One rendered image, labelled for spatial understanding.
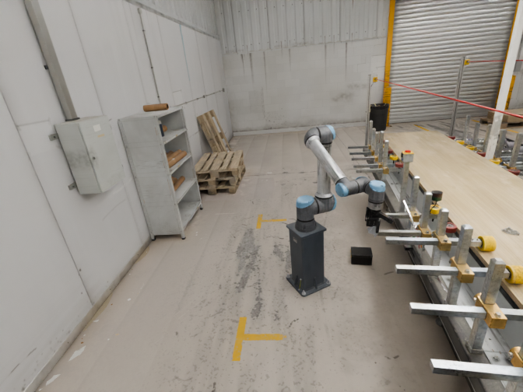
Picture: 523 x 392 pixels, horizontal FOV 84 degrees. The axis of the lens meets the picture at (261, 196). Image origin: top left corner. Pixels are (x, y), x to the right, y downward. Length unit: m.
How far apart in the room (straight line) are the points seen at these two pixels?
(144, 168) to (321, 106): 6.94
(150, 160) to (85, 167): 0.94
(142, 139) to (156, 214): 0.93
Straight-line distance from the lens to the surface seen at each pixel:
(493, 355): 1.79
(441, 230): 1.84
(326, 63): 9.51
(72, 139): 2.79
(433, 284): 1.93
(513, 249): 2.02
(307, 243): 2.49
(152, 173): 3.60
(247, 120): 9.63
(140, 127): 3.49
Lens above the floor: 1.88
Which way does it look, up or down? 23 degrees down
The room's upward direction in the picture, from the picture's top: 6 degrees counter-clockwise
